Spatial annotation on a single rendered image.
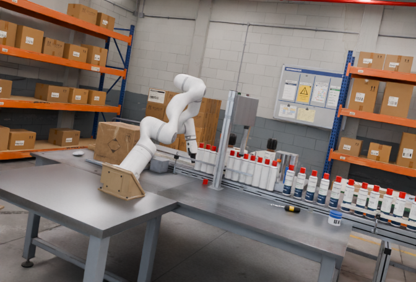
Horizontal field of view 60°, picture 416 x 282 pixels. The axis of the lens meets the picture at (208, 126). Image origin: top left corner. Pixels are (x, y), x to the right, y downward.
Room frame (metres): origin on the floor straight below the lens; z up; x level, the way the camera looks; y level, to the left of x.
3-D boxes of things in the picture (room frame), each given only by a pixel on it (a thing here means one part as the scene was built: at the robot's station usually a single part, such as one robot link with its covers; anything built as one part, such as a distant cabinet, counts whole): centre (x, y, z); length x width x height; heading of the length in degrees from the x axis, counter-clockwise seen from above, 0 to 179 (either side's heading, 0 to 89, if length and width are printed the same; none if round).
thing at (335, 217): (2.07, -0.83, 0.87); 0.07 x 0.07 x 0.07
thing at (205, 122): (6.48, 0.47, 0.70); 1.20 x 0.82 x 1.39; 71
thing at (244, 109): (2.45, -0.21, 1.38); 0.17 x 0.10 x 0.19; 120
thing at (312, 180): (2.30, -0.73, 0.98); 0.05 x 0.05 x 0.20
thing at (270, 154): (3.04, -0.56, 1.04); 0.09 x 0.09 x 0.29
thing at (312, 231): (2.72, -0.08, 0.82); 2.10 x 1.50 x 0.02; 65
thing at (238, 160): (2.52, -0.25, 0.98); 0.05 x 0.05 x 0.20
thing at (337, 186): (2.24, -0.86, 0.98); 0.05 x 0.05 x 0.20
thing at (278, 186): (2.47, -0.57, 1.01); 0.14 x 0.13 x 0.26; 65
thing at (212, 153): (2.60, -0.07, 0.98); 0.05 x 0.05 x 0.20
